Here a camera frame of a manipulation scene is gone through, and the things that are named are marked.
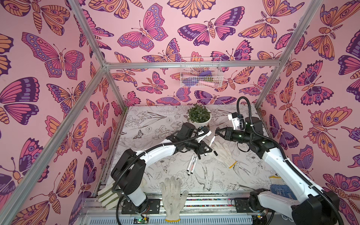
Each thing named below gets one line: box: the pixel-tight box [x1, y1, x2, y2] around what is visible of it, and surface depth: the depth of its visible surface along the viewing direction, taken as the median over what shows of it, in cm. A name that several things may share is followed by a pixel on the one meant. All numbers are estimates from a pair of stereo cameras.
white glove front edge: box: [159, 176, 189, 222], surface depth 78 cm
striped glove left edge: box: [97, 182, 120, 210], surface depth 76 cm
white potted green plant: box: [186, 102, 212, 129], surface depth 94 cm
